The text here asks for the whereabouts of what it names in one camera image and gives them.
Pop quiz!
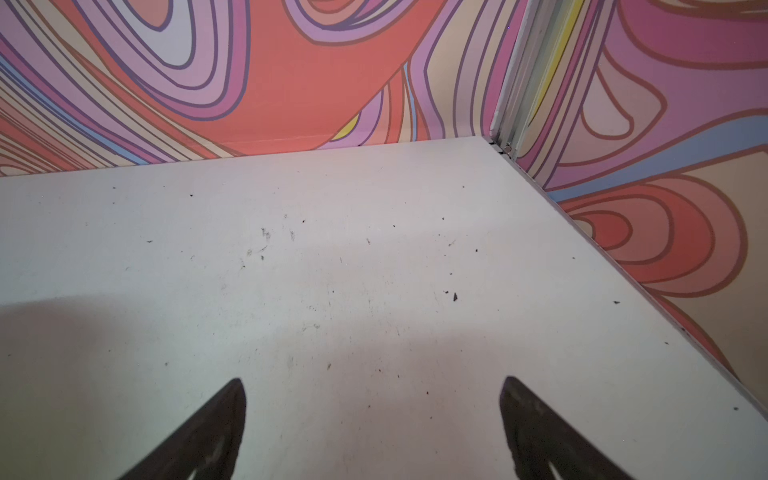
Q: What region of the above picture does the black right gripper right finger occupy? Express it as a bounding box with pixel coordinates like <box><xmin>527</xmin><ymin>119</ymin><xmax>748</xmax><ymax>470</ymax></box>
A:
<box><xmin>499</xmin><ymin>376</ymin><xmax>630</xmax><ymax>479</ymax></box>

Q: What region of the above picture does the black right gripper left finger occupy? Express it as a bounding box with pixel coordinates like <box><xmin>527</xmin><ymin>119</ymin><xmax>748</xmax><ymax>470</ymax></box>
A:
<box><xmin>121</xmin><ymin>378</ymin><xmax>247</xmax><ymax>480</ymax></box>

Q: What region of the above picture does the aluminium corner frame post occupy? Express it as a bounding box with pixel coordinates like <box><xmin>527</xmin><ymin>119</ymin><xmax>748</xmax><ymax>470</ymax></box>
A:
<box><xmin>490</xmin><ymin>0</ymin><xmax>584</xmax><ymax>160</ymax></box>

